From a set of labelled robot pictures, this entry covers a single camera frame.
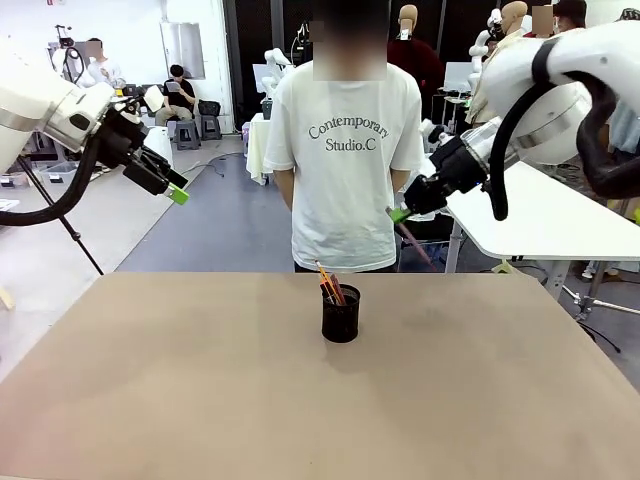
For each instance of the black tripod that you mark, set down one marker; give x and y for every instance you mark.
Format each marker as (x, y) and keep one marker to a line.
(75, 235)

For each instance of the black plastic crate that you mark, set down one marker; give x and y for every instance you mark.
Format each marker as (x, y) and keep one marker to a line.
(267, 110)

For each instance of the seated person in white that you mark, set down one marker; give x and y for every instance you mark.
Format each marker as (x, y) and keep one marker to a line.
(107, 70)

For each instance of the mannequin with beige jacket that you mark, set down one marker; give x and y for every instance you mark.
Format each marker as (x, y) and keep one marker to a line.
(505, 30)

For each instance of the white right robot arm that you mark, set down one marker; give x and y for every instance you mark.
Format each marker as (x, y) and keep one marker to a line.
(565, 55)

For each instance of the dark red pen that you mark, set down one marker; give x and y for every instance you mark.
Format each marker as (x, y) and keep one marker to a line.
(339, 291)

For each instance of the grey wall panel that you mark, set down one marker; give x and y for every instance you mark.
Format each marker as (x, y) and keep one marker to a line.
(183, 50)

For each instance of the orange pencil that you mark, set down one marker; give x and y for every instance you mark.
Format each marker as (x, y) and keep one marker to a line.
(331, 292)

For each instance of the mannequin in dark red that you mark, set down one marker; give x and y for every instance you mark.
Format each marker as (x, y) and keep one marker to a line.
(415, 55)

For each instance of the clear plastic storage bin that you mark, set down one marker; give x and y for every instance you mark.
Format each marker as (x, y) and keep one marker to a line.
(55, 175)

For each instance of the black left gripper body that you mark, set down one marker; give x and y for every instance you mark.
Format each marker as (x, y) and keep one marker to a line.
(122, 137)

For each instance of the black green-tipped right gripper finger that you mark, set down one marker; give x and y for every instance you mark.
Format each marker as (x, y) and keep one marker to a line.
(422, 185)
(432, 202)

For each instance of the yellow pencil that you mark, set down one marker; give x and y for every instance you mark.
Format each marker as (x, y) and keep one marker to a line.
(322, 274)

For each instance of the seated person in black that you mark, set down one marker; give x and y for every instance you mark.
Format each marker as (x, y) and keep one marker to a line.
(180, 95)

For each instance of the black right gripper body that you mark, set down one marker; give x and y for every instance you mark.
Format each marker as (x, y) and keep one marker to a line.
(460, 165)

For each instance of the person in white t-shirt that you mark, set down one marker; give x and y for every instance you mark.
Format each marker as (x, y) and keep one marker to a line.
(345, 200)

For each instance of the black mesh pen holder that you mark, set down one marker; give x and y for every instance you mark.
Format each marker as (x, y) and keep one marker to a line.
(340, 325)

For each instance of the black bag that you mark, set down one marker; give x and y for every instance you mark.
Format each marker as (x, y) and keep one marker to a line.
(209, 108)

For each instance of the white air purifier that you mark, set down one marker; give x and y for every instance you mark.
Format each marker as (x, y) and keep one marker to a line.
(161, 137)

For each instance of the person's left forearm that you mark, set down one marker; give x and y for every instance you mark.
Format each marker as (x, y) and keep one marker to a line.
(402, 180)

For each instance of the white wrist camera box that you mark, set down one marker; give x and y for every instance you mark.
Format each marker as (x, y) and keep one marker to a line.
(430, 131)
(153, 98)

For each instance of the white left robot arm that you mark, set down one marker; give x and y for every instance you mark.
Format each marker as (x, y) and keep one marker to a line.
(35, 110)

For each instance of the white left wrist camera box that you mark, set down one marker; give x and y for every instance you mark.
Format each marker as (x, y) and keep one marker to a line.
(153, 98)

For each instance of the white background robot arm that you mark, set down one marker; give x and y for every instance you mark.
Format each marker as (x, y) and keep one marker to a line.
(277, 60)

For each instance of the dark grey plastic stool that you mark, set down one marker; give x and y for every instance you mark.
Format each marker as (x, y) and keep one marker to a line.
(188, 136)
(211, 129)

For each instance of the white folding table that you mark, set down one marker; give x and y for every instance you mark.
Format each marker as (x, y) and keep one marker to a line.
(550, 225)

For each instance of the maroon pen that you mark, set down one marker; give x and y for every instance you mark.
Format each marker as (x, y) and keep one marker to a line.
(417, 247)

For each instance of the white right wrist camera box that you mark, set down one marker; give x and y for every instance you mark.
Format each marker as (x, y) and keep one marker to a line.
(430, 131)

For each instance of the table with white cloth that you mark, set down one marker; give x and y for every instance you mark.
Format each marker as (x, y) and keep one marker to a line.
(257, 145)

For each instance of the black green-tipped left gripper finger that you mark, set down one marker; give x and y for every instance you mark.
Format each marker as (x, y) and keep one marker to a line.
(147, 177)
(167, 169)

